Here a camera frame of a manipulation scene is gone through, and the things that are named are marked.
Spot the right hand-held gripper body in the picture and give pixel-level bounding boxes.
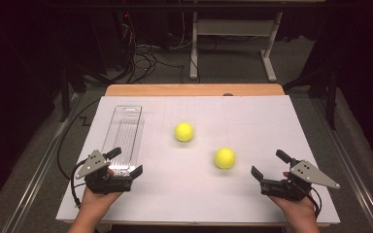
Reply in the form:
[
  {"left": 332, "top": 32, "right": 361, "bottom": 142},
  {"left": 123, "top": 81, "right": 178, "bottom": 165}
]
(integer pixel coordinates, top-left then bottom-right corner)
[{"left": 259, "top": 159, "right": 341, "bottom": 202}]

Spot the person's right hand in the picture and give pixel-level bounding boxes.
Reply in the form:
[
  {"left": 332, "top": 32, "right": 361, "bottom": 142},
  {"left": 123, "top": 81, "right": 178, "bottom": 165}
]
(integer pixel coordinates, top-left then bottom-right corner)
[{"left": 268, "top": 195, "right": 319, "bottom": 224}]

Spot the white board sheet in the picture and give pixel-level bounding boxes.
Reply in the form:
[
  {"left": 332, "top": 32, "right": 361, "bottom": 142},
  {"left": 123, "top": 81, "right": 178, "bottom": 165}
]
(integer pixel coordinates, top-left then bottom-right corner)
[{"left": 55, "top": 94, "right": 342, "bottom": 225}]

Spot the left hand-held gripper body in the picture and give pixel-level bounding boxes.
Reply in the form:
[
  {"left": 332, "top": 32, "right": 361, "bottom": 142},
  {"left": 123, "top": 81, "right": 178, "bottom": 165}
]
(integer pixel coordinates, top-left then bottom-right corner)
[{"left": 75, "top": 149, "right": 134, "bottom": 195}]

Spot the dark computer tower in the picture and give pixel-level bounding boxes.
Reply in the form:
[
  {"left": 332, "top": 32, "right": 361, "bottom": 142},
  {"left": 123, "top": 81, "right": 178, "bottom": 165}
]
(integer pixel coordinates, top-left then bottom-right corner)
[{"left": 90, "top": 9, "right": 134, "bottom": 71}]

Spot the wooden table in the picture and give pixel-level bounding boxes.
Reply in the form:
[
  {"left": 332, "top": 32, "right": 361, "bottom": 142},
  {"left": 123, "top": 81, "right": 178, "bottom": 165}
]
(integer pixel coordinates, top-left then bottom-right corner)
[{"left": 61, "top": 83, "right": 333, "bottom": 228}]

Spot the person's left hand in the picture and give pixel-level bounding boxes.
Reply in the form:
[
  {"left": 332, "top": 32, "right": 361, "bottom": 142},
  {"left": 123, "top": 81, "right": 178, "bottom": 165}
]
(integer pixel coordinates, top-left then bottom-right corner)
[{"left": 80, "top": 186, "right": 124, "bottom": 216}]

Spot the metal floor rail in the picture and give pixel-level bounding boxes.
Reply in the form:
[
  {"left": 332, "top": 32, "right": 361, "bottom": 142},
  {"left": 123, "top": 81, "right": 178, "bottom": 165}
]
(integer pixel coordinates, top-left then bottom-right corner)
[
  {"left": 312, "top": 96, "right": 373, "bottom": 233},
  {"left": 1, "top": 93, "right": 85, "bottom": 233}
]

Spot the bundle of floor cables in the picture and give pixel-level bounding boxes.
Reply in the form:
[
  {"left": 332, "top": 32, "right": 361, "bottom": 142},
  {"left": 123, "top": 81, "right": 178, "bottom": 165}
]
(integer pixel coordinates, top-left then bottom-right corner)
[{"left": 119, "top": 13, "right": 202, "bottom": 85}]

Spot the black metal stand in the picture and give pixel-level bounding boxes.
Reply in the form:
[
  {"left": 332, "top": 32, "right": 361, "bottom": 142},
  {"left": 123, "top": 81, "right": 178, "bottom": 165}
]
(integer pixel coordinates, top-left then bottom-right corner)
[
  {"left": 59, "top": 64, "right": 88, "bottom": 123},
  {"left": 283, "top": 64, "right": 339, "bottom": 130}
]

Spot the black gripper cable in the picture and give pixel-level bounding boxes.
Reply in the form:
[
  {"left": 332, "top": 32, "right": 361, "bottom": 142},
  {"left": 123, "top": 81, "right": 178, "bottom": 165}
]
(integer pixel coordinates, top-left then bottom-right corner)
[
  {"left": 56, "top": 98, "right": 101, "bottom": 210},
  {"left": 304, "top": 185, "right": 323, "bottom": 217}
]

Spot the white metal desk frame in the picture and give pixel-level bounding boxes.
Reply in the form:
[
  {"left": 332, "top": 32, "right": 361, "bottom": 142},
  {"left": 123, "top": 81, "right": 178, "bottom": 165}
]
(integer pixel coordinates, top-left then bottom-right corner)
[{"left": 188, "top": 11, "right": 285, "bottom": 83}]

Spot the clear plastic container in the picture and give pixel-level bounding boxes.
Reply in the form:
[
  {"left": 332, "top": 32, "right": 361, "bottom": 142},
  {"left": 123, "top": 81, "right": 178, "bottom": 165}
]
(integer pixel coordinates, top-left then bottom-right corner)
[{"left": 100, "top": 105, "right": 146, "bottom": 179}]

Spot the yellow tennis ball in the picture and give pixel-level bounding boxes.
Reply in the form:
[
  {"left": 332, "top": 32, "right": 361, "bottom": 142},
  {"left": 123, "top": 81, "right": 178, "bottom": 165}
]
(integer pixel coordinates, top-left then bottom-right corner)
[
  {"left": 214, "top": 147, "right": 237, "bottom": 170},
  {"left": 174, "top": 121, "right": 195, "bottom": 143}
]

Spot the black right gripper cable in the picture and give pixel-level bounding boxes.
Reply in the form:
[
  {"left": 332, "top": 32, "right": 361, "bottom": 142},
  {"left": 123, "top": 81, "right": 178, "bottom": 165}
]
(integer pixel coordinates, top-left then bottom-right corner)
[{"left": 304, "top": 185, "right": 323, "bottom": 217}]

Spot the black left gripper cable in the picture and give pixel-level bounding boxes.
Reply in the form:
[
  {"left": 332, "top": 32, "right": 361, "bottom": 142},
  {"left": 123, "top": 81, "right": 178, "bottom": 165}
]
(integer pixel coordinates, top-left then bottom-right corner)
[{"left": 56, "top": 98, "right": 101, "bottom": 210}]

